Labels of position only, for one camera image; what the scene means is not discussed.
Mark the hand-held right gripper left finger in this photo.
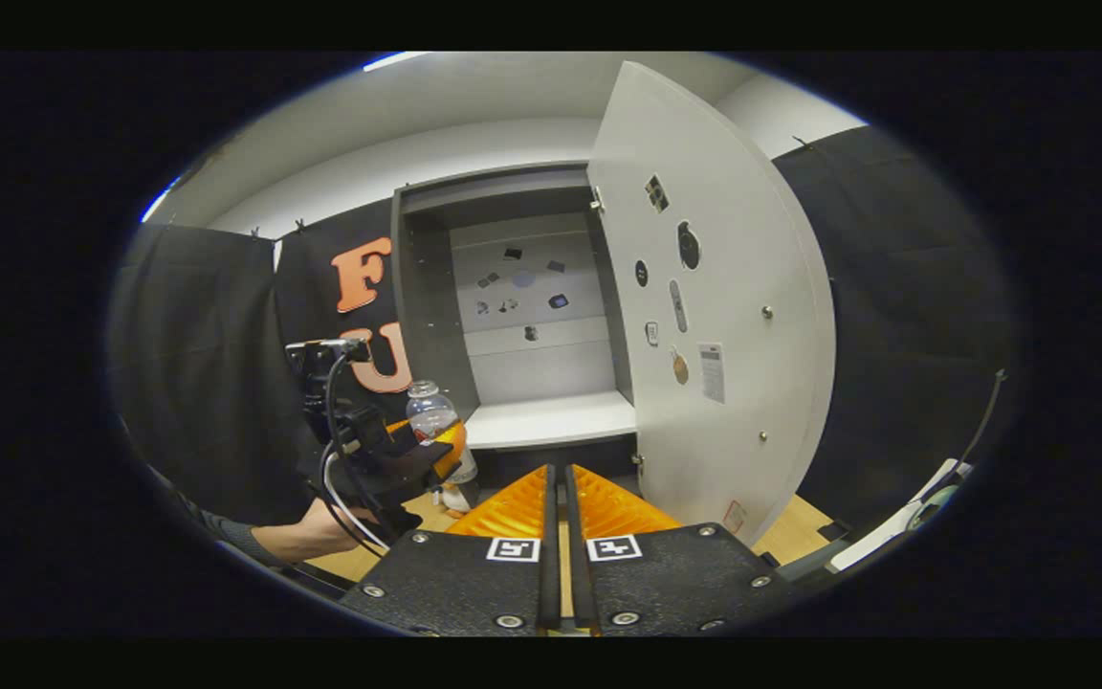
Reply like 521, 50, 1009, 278
339, 464, 560, 637

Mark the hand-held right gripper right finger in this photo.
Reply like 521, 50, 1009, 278
565, 464, 801, 637

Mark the clear plastic bottle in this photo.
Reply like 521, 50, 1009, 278
406, 380, 478, 485

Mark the white cabinet door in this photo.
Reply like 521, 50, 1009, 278
587, 62, 837, 548

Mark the grey cabinet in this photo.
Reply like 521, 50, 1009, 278
390, 161, 643, 484

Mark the penguin plush toy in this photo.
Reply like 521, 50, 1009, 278
430, 481, 477, 520

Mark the black backdrop cloth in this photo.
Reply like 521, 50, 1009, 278
109, 124, 1016, 537

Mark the white flat board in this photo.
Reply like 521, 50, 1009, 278
828, 459, 975, 575

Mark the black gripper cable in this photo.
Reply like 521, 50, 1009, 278
321, 346, 401, 548

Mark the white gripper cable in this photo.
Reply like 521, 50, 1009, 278
319, 448, 391, 558

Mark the thin black cable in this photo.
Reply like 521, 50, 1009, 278
960, 368, 1008, 472

